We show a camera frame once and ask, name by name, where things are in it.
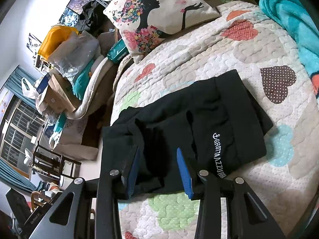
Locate floral printed pillow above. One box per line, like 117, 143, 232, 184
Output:
103, 0, 221, 64

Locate blue box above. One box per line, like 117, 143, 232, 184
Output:
35, 73, 53, 95

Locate clear plastic bag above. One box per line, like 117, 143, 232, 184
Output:
47, 31, 100, 85

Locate white plastic bag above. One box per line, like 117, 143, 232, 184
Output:
21, 77, 41, 99

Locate teal flat box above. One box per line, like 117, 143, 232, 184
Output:
107, 38, 130, 63

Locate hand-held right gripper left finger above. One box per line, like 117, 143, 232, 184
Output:
29, 146, 140, 239

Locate black clothing pile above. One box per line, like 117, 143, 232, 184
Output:
78, 1, 108, 34

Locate open cardboard box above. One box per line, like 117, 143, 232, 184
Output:
42, 72, 78, 114

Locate yellow bag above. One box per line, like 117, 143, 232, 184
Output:
37, 25, 79, 61

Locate beige cushion pad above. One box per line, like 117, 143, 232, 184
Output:
65, 56, 118, 120

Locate teal cloth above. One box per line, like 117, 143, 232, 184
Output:
72, 60, 96, 100

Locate blue curtain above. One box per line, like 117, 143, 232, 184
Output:
0, 159, 38, 193
5, 66, 38, 108

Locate patterned folded mattress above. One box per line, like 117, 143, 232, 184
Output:
48, 115, 99, 161

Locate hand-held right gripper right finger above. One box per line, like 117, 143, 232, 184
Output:
176, 147, 287, 239

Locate heart-patterned quilt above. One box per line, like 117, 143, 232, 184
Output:
110, 0, 317, 239

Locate dark wooden chair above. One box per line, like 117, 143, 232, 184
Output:
32, 144, 82, 180

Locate black pants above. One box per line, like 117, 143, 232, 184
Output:
101, 69, 274, 198

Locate teal fleece blanket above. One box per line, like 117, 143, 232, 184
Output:
259, 0, 319, 98

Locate barred window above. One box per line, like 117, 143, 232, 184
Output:
0, 97, 51, 180

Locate black flat box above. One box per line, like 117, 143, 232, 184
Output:
5, 188, 51, 230

